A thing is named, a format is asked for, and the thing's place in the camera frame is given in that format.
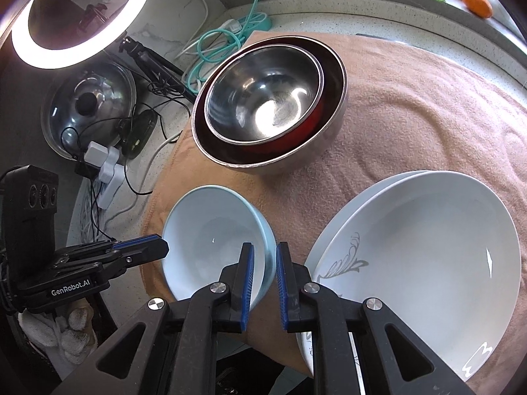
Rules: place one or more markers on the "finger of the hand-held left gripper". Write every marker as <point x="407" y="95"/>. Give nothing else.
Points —
<point x="119" y="267"/>
<point x="144" y="247"/>

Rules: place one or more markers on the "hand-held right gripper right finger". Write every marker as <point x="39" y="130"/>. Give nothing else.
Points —
<point x="282" y="288"/>

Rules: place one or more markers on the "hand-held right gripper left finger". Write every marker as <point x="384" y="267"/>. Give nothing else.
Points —
<point x="247" y="288"/>

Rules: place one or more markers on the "small pale blue bowl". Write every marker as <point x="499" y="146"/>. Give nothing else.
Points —
<point x="206" y="247"/>

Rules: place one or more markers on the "white plate with leaf print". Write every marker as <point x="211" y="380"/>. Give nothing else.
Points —
<point x="411" y="263"/>

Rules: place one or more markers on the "small steel bowl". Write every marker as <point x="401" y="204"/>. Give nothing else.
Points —
<point x="263" y="94"/>

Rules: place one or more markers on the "large steel bowl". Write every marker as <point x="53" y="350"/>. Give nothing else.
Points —
<point x="331" y="90"/>

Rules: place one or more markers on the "person's left hand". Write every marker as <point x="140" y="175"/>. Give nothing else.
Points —
<point x="74" y="327"/>

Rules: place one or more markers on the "white power strip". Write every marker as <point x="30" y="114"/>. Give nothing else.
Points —
<point x="111" y="168"/>

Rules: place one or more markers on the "white power adapter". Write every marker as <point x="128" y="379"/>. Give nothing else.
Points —
<point x="95" y="153"/>

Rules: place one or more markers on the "glass pot lid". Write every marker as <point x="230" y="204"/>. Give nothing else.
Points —
<point x="66" y="103"/>

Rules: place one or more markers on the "pinkish brown towel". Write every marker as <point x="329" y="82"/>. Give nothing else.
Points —
<point x="411" y="111"/>

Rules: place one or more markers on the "round teal power strip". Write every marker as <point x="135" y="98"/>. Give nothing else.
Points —
<point x="263" y="22"/>

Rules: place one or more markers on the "orange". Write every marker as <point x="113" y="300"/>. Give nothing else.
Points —
<point x="477" y="4"/>

